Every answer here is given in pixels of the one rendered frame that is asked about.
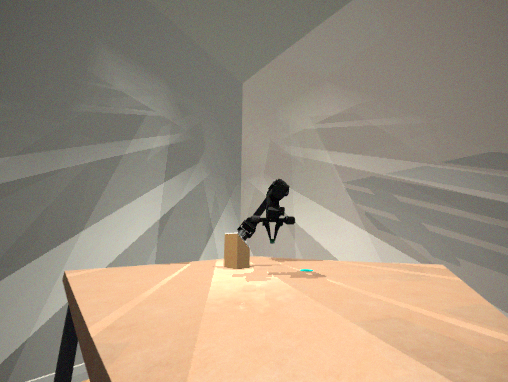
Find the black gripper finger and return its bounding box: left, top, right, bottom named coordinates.
left=262, top=223, right=271, bottom=241
left=274, top=223, right=283, bottom=240

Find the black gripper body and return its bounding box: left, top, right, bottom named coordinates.
left=251, top=203, right=295, bottom=225

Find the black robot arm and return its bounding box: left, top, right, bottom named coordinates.
left=237, top=178, right=290, bottom=241

